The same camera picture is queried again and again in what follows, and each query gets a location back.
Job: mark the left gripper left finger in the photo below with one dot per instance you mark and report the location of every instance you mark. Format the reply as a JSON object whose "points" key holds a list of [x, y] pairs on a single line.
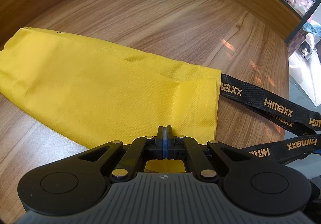
{"points": [[140, 151]]}

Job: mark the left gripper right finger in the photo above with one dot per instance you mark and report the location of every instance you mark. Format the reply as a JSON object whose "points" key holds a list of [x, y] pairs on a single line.
{"points": [[190, 152]]}

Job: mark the yellow fabric shopping bag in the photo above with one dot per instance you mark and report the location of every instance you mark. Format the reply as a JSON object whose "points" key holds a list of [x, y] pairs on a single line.
{"points": [[93, 91]]}

